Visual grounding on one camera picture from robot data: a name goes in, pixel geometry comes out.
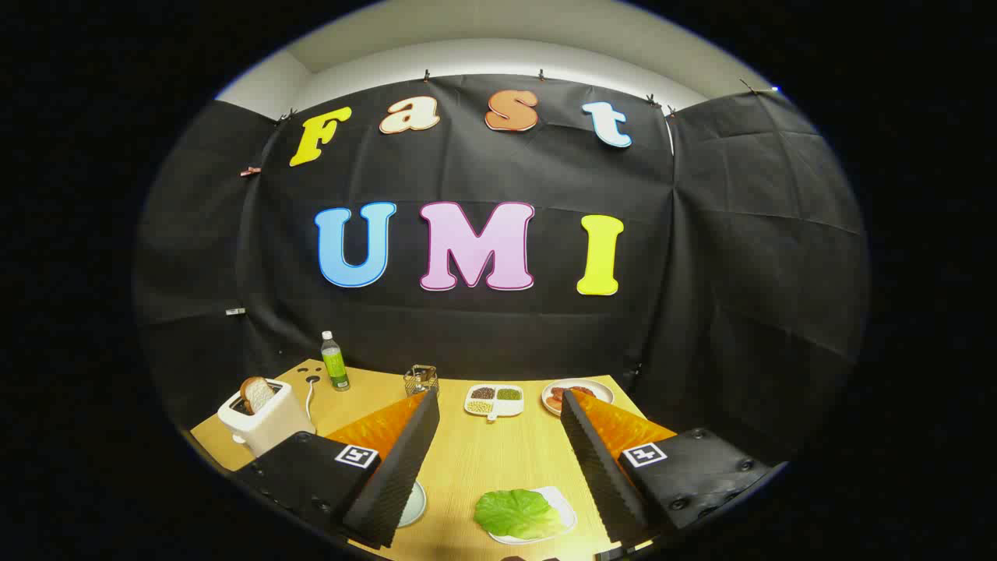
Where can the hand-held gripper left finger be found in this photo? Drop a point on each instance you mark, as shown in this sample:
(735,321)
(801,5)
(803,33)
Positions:
(393,475)

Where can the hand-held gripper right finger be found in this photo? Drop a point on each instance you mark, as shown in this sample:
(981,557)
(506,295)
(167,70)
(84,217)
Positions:
(600,467)

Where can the green lettuce leaf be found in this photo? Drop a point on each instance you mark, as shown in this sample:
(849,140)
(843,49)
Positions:
(514,514)

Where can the plain toast bread slice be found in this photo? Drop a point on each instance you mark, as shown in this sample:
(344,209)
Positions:
(257,394)

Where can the light green round plate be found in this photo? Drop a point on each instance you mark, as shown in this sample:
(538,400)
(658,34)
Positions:
(414,506)

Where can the white square plate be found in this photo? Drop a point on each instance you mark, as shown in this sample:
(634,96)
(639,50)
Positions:
(565,510)

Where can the round white plate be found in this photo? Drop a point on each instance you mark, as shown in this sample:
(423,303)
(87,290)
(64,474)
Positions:
(600,387)

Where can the brown meat piece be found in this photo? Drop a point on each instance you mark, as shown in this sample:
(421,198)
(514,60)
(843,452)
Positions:
(554,396)

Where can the green label clear bottle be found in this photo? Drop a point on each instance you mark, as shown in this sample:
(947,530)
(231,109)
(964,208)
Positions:
(336,366)

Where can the white divided bean dish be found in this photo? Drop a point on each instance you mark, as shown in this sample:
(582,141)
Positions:
(494,401)

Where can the white toaster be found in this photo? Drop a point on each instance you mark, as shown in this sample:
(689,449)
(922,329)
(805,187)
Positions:
(273,430)

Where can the black backdrop cloth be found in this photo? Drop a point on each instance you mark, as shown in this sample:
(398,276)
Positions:
(467,327)

